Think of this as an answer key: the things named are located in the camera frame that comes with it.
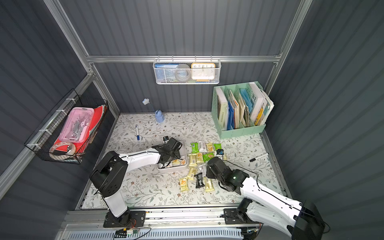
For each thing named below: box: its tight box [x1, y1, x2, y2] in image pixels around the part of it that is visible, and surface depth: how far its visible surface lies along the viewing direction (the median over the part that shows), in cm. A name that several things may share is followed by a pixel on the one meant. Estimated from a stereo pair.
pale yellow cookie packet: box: [179, 177, 189, 192], surface depth 85 cm
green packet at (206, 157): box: [203, 152, 214, 163], surface depth 96 cm
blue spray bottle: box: [142, 98, 165, 124], surface depth 113 cm
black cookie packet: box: [193, 172, 205, 189], surface depth 86 cm
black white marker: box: [249, 152, 270, 162], surface depth 96 cm
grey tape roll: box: [174, 63, 191, 83], surface depth 90 cm
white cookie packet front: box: [172, 159, 187, 167], surface depth 93 cm
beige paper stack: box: [228, 89, 248, 129], surface depth 98 cm
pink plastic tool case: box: [58, 107, 95, 143], surface depth 74 cm
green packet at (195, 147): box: [190, 142, 200, 153], surface depth 101 cm
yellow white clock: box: [191, 62, 216, 82], surface depth 90 cm
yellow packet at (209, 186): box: [203, 176, 215, 192], surface depth 85 cm
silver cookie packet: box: [198, 163, 207, 177], surface depth 91 cm
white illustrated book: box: [248, 82, 275, 126], surface depth 98 cm
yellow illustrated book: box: [254, 104, 265, 126], surface depth 101 cm
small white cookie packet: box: [199, 141, 208, 153], surface depth 101 cm
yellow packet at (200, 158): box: [196, 152, 205, 164], surface depth 96 cm
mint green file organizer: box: [211, 81, 267, 139], surface depth 101 cm
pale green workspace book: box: [215, 87, 228, 131], surface depth 98 cm
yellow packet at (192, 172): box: [187, 166, 198, 181], surface depth 90 cm
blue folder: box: [227, 100, 235, 131], surface depth 97 cm
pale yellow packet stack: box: [206, 142, 214, 152], surface depth 101 cm
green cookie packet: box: [214, 143, 222, 151], surface depth 101 cm
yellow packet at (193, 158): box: [188, 153, 197, 168], surface depth 95 cm
